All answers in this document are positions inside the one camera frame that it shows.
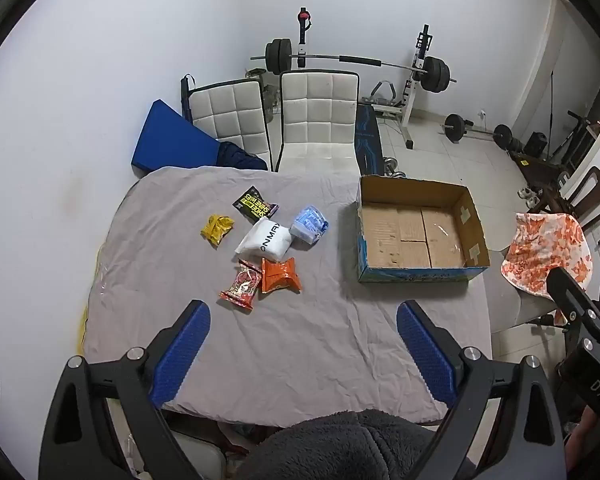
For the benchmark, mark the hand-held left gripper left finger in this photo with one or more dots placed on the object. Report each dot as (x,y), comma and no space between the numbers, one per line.
(180,355)

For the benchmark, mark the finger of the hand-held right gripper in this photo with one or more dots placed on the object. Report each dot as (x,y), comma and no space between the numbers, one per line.
(577,310)

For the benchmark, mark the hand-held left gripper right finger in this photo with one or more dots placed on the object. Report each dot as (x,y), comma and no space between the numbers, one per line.
(425,355)

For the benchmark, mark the red snack packet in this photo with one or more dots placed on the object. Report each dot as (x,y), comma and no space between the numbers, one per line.
(240,285)

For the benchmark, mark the cardboard box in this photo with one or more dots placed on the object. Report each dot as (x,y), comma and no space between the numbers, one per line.
(415,240)

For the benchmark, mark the orange snack packet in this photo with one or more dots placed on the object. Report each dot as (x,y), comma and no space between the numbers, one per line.
(280,275)

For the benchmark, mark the yellow crinkled packet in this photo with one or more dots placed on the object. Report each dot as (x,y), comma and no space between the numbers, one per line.
(216,229)

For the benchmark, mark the white soft packet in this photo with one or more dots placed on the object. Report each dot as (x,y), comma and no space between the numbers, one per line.
(264,241)

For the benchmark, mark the black wipes packet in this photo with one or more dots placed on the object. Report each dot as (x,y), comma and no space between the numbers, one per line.
(254,205)

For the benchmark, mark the blue and white packet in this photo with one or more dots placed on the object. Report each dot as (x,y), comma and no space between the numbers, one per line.
(307,225)

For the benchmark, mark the orange and white patterned towel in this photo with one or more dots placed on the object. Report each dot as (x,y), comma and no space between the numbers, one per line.
(545,255)

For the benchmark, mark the grey seat chair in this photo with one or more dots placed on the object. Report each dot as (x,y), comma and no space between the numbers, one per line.
(505,300)

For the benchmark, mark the grey table cloth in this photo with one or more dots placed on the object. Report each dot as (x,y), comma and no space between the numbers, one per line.
(290,340)

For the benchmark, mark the brown wooden chair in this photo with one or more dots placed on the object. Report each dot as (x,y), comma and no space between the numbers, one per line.
(592,195)

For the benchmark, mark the pair of white shoes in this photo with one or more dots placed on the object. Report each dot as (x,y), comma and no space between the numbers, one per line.
(528,195)

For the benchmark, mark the black speaker box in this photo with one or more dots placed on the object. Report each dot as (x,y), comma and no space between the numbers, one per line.
(536,142)

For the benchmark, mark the chrome dumbbell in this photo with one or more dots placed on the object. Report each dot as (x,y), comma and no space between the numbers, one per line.
(399,174)
(390,162)

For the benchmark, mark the dark blue cloth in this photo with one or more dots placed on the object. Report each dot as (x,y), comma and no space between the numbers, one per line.
(242,157)

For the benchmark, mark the blue foam mat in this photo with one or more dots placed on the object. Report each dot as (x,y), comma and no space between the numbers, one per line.
(172,145)

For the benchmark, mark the short barbell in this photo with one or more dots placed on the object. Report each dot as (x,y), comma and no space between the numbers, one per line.
(452,124)

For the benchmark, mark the black and blue weight bench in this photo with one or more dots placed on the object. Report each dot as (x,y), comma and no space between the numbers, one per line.
(367,135)

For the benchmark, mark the white padded chair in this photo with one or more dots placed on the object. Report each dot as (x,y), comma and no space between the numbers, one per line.
(317,115)
(230,112)

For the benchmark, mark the white bench press rack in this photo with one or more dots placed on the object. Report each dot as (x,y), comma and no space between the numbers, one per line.
(416,85)

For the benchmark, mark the long barbell with black plates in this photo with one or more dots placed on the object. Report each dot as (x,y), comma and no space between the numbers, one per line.
(280,55)

